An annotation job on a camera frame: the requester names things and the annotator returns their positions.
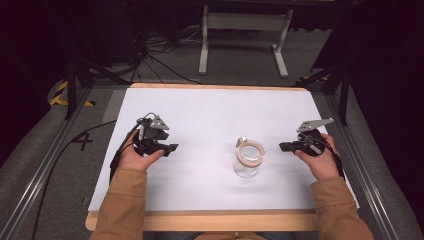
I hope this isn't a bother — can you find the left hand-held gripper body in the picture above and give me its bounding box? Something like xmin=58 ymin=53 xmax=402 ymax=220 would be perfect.
xmin=133 ymin=112 xmax=172 ymax=158

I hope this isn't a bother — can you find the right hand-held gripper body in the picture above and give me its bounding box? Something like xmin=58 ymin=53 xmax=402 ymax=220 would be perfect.
xmin=295 ymin=117 xmax=335 ymax=158

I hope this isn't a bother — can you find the clear glass jar wooden lid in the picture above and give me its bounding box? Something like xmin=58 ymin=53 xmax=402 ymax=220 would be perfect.
xmin=233 ymin=135 xmax=266 ymax=179

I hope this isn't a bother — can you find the person's right hand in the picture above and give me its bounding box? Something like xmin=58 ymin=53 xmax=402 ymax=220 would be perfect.
xmin=294 ymin=133 xmax=342 ymax=182

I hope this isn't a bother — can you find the person's left hand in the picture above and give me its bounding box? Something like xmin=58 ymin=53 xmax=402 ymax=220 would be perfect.
xmin=117 ymin=129 xmax=166 ymax=172

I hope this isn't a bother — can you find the white table cover sheet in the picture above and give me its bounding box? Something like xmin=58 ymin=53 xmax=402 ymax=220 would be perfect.
xmin=87 ymin=87 xmax=360 ymax=213

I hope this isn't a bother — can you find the black tripod stand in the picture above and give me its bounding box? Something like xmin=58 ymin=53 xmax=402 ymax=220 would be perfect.
xmin=293 ymin=49 xmax=354 ymax=127
xmin=63 ymin=0 xmax=131 ymax=120

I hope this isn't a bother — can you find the yellow black hazard tape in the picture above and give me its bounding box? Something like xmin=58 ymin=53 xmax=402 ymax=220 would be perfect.
xmin=49 ymin=80 xmax=96 ymax=108

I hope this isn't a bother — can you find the right hand-held gripper black cable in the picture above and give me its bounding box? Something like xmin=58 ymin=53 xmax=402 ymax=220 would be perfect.
xmin=301 ymin=133 xmax=346 ymax=179

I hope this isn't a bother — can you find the hand-held gripper black cable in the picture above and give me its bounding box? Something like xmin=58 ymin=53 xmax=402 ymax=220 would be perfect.
xmin=301 ymin=133 xmax=346 ymax=179
xmin=30 ymin=113 xmax=158 ymax=240

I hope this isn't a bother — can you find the left hand-held gripper black cable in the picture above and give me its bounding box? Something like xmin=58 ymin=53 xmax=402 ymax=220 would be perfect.
xmin=30 ymin=113 xmax=158 ymax=240

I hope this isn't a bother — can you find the bundle of floor cables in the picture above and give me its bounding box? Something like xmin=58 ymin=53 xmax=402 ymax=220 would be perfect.
xmin=109 ymin=23 xmax=208 ymax=86

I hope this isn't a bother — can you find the white metal stand frame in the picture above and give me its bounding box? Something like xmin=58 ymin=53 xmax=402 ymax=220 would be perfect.
xmin=198 ymin=4 xmax=294 ymax=79

